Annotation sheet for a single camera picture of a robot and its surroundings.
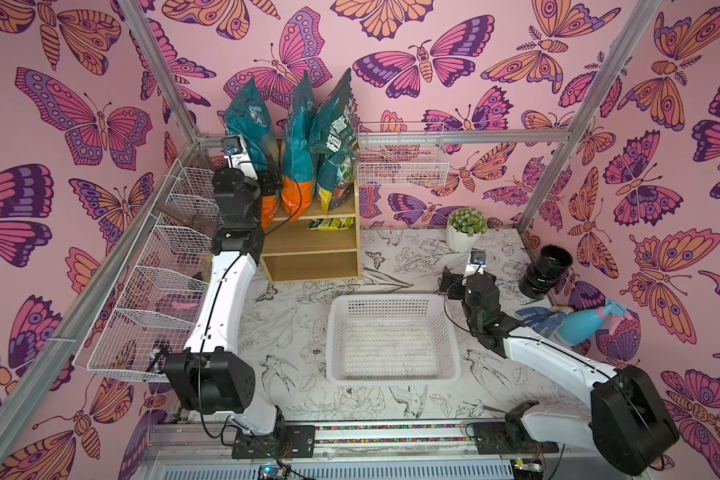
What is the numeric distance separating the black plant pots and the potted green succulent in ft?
0.65

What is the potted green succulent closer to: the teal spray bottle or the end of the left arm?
the teal spray bottle

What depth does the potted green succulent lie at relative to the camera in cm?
102

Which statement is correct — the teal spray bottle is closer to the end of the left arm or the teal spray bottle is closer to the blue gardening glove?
the blue gardening glove

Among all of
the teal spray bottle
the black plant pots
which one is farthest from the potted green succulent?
the teal spray bottle

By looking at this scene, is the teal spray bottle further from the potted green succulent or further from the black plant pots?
the potted green succulent

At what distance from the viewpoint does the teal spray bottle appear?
2.66 ft

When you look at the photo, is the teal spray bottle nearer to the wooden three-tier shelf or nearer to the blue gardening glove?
the blue gardening glove

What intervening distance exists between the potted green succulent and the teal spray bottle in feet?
1.22

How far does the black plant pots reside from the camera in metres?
0.92

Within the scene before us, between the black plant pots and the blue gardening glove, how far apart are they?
5cm
